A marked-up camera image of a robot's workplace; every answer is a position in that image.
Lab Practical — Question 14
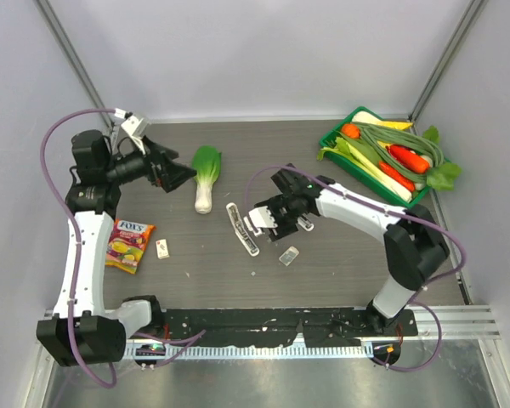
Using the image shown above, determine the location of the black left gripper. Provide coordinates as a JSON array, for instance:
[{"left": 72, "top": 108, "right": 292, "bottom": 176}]
[{"left": 105, "top": 135, "right": 197, "bottom": 192}]

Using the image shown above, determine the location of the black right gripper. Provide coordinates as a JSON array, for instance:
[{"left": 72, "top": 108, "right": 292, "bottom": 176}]
[{"left": 259, "top": 195, "right": 301, "bottom": 242}]

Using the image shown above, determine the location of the staples tray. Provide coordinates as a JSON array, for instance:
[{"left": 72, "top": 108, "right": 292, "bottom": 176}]
[{"left": 279, "top": 246, "right": 299, "bottom": 267}]

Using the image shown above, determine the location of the white stapler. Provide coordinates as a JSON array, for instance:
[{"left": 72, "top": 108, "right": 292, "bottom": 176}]
[{"left": 226, "top": 202, "right": 260, "bottom": 257}]

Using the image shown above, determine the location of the staples box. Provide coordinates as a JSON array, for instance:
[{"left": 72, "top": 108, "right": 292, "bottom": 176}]
[{"left": 156, "top": 239, "right": 170, "bottom": 259}]

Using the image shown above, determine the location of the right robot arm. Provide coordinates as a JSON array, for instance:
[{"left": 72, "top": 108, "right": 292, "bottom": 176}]
[{"left": 249, "top": 166, "right": 450, "bottom": 336}]

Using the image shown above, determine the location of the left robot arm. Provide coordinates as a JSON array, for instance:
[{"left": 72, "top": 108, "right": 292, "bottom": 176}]
[{"left": 37, "top": 130, "right": 196, "bottom": 366}]

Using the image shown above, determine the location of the green bok choy toy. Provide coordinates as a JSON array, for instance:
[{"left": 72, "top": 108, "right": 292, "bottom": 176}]
[{"left": 191, "top": 145, "right": 221, "bottom": 214}]

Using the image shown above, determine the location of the pale green leek toy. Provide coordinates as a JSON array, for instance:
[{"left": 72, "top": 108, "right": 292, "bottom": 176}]
[{"left": 317, "top": 137, "right": 413, "bottom": 203}]

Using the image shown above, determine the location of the colourful snack packet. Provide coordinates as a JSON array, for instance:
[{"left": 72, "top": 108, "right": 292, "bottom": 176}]
[{"left": 105, "top": 219, "right": 156, "bottom": 275}]

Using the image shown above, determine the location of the orange pumpkin toy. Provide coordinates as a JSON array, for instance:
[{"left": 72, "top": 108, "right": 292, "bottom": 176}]
[{"left": 340, "top": 123, "right": 360, "bottom": 139}]

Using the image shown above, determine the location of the red chili pepper toy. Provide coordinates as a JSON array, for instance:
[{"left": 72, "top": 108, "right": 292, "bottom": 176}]
[{"left": 378, "top": 161, "right": 416, "bottom": 192}]

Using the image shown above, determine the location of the green long beans bundle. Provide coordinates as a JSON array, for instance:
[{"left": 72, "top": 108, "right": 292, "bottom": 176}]
[{"left": 354, "top": 122, "right": 430, "bottom": 184}]

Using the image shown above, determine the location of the white radish toy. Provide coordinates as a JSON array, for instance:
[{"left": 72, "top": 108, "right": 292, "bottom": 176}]
[{"left": 351, "top": 110, "right": 383, "bottom": 126}]

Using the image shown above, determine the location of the green plastic tray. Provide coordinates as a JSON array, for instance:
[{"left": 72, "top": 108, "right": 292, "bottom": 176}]
[{"left": 317, "top": 106, "right": 462, "bottom": 207}]

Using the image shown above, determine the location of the orange carrot toy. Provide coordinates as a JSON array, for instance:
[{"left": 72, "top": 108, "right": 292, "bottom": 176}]
[{"left": 388, "top": 144, "right": 430, "bottom": 174}]

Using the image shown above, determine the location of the yellow corn toy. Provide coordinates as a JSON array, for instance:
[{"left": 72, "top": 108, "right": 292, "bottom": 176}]
[{"left": 377, "top": 121, "right": 413, "bottom": 131}]

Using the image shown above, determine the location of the green lettuce leaf toy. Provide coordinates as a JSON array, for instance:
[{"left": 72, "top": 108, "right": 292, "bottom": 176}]
[{"left": 422, "top": 125, "right": 462, "bottom": 190}]

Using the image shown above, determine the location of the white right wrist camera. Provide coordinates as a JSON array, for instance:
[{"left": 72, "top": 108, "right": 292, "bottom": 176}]
[{"left": 243, "top": 206, "right": 277, "bottom": 236}]

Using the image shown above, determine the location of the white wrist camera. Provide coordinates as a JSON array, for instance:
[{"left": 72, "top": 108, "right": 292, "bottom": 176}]
[
  {"left": 243, "top": 206, "right": 277, "bottom": 236},
  {"left": 114, "top": 108, "right": 150, "bottom": 156}
]

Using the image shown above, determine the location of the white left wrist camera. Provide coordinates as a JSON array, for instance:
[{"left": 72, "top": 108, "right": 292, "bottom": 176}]
[{"left": 114, "top": 108, "right": 150, "bottom": 156}]

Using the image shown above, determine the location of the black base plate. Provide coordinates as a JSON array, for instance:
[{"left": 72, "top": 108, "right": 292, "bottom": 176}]
[{"left": 162, "top": 307, "right": 418, "bottom": 349}]

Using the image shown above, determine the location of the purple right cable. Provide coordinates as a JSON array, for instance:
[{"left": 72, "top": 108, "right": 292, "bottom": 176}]
[{"left": 244, "top": 164, "right": 468, "bottom": 372}]

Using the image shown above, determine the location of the perforated cable duct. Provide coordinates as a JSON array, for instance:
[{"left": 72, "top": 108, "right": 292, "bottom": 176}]
[{"left": 123, "top": 342, "right": 373, "bottom": 361}]

